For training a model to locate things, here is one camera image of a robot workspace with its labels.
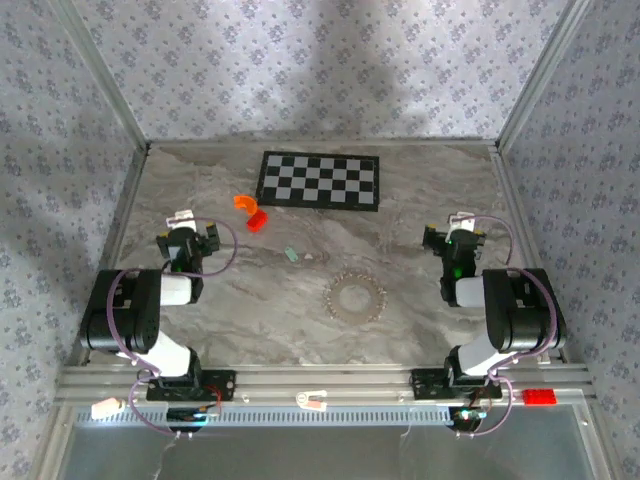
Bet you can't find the silver bead chain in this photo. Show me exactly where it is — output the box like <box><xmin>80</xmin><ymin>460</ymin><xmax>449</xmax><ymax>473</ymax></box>
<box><xmin>322</xmin><ymin>268</ymin><xmax>389</xmax><ymax>325</ymax></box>

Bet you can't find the black grey checkerboard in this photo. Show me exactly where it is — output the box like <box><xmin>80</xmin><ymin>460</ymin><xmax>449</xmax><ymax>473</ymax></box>
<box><xmin>255</xmin><ymin>150</ymin><xmax>380</xmax><ymax>212</ymax></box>

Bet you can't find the red toy brick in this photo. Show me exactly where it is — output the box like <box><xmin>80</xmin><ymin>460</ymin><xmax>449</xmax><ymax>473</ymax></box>
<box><xmin>522</xmin><ymin>388</ymin><xmax>558</xmax><ymax>407</ymax></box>

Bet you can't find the pale pink tag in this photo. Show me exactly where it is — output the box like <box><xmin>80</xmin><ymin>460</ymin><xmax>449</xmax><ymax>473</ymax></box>
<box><xmin>90</xmin><ymin>397</ymin><xmax>125</xmax><ymax>420</ymax></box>

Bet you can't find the white red tag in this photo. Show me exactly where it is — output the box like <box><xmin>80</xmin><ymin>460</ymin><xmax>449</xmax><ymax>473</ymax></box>
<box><xmin>295</xmin><ymin>389</ymin><xmax>329</xmax><ymax>412</ymax></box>

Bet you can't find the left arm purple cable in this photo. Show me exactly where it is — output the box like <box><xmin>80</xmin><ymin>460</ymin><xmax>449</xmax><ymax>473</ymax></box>
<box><xmin>107</xmin><ymin>215</ymin><xmax>239</xmax><ymax>439</ymax></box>

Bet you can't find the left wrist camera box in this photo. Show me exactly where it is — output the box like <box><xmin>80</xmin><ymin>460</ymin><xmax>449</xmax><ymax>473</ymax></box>
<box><xmin>166</xmin><ymin>209</ymin><xmax>197</xmax><ymax>230</ymax></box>

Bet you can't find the aluminium side rail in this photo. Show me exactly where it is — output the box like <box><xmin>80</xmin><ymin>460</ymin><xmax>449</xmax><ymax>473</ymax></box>
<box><xmin>489</xmin><ymin>142</ymin><xmax>569</xmax><ymax>364</ymax></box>
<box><xmin>77</xmin><ymin>144</ymin><xmax>151</xmax><ymax>364</ymax></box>

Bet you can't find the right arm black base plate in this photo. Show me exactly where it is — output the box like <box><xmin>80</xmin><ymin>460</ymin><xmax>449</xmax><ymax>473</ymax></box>
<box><xmin>410</xmin><ymin>368</ymin><xmax>504</xmax><ymax>401</ymax></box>

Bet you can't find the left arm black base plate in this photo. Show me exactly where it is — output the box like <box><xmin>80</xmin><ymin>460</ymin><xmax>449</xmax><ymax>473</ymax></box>
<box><xmin>146</xmin><ymin>368</ymin><xmax>237</xmax><ymax>402</ymax></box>

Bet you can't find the aluminium corner post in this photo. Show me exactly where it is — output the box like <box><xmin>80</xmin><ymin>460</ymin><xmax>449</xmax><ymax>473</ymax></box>
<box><xmin>496</xmin><ymin>0</ymin><xmax>592</xmax><ymax>154</ymax></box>
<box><xmin>49</xmin><ymin>0</ymin><xmax>152</xmax><ymax>154</ymax></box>

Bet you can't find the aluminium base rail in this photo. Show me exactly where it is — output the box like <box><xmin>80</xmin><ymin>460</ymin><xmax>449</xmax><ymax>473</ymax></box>
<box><xmin>54</xmin><ymin>364</ymin><xmax>594</xmax><ymax>407</ymax></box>

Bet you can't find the grey slotted cable duct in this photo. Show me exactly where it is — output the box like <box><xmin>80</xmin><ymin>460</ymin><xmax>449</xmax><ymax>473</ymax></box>
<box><xmin>119</xmin><ymin>403</ymin><xmax>452</xmax><ymax>428</ymax></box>

